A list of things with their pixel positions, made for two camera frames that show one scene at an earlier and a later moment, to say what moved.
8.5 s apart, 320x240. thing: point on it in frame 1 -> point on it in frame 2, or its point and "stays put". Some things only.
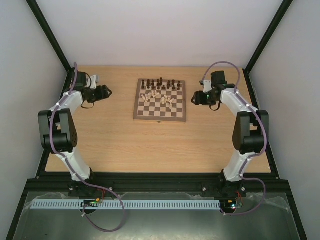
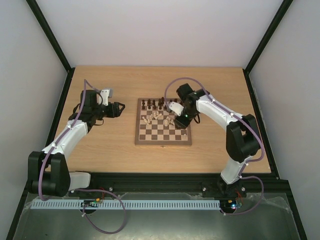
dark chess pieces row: [159, 84] -> [154, 106]
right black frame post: [267, 34] stays put
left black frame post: [51, 37] stays put
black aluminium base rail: [159, 183] stays put
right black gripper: [198, 97] -> [182, 121]
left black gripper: [104, 94] -> [114, 109]
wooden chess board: [160, 100] -> [155, 125]
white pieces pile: [153, 94] -> [155, 115]
